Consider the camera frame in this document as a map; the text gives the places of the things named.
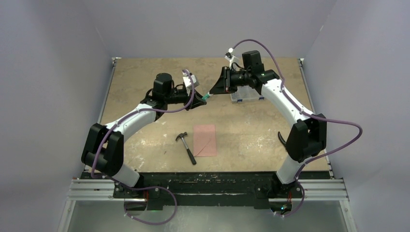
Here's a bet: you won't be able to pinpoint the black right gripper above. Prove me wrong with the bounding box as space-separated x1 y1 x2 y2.
210 67 250 95

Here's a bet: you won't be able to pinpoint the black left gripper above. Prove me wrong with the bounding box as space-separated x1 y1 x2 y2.
165 87 206 111

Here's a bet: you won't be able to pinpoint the white green glue stick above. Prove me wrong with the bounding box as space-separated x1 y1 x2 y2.
203 93 212 101

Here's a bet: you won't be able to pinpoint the black handled hammer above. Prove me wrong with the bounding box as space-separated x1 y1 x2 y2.
175 132 197 165

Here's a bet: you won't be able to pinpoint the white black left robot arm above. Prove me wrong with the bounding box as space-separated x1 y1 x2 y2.
81 70 206 198

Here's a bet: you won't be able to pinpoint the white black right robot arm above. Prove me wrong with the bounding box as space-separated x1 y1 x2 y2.
208 48 327 197

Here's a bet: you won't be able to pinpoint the clear plastic screw organizer box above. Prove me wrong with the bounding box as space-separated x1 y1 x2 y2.
230 86 264 103

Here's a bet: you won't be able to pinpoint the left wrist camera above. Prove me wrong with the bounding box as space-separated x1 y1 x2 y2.
183 72 199 90

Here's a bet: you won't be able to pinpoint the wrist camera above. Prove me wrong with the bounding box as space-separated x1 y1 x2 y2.
183 72 199 90
224 48 239 68

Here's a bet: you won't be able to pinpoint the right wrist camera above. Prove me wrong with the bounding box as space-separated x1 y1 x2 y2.
224 48 239 68

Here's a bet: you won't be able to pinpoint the black handled pliers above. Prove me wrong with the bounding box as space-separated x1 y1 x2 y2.
278 131 286 148

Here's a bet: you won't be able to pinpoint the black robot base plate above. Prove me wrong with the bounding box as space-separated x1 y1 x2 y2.
80 171 331 212

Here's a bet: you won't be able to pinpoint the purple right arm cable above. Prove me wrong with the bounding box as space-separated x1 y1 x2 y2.
232 39 364 218

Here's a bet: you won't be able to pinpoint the aluminium frame rail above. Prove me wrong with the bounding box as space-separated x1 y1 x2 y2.
59 54 348 232

